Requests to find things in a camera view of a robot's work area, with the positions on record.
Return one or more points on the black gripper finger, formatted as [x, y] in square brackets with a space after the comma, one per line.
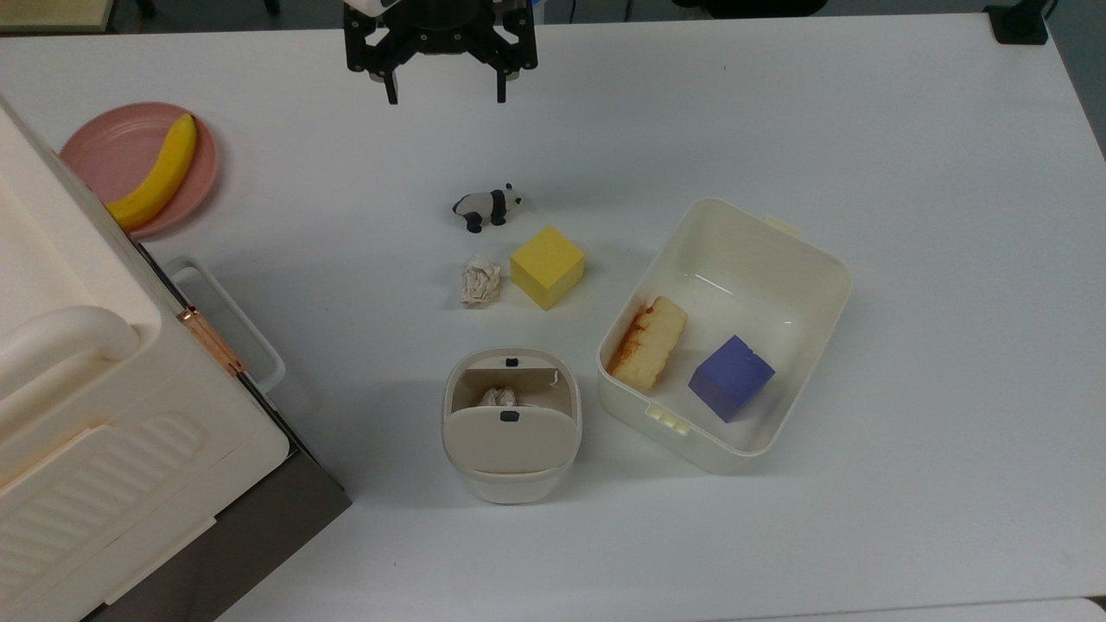
[392, 88]
[501, 86]

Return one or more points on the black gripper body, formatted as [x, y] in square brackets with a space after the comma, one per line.
[441, 39]

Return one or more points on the paper ball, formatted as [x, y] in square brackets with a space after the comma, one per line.
[498, 397]
[480, 282]

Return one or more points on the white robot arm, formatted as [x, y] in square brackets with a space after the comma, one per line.
[371, 4]

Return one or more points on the cream trash can with lid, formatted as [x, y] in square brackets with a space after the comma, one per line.
[511, 445]

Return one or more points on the panda figurine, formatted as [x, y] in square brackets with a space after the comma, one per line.
[486, 207]

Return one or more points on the yellow foam cube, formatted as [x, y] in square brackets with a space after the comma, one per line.
[546, 269]

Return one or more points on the yellow toy banana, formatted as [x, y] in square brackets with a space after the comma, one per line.
[160, 177]

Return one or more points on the pink plate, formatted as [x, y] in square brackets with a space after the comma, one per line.
[112, 155]

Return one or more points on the toy bread slice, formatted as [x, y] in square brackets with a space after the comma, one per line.
[648, 344]

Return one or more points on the copper crate latch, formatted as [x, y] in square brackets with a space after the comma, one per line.
[212, 339]

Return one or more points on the cream open plastic bin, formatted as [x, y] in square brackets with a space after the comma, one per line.
[778, 285]

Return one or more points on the light wooden desk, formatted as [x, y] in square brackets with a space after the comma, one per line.
[52, 13]

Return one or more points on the purple foam cube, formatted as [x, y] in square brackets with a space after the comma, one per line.
[730, 378]

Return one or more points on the black clamp mount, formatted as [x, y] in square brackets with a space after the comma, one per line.
[1018, 24]

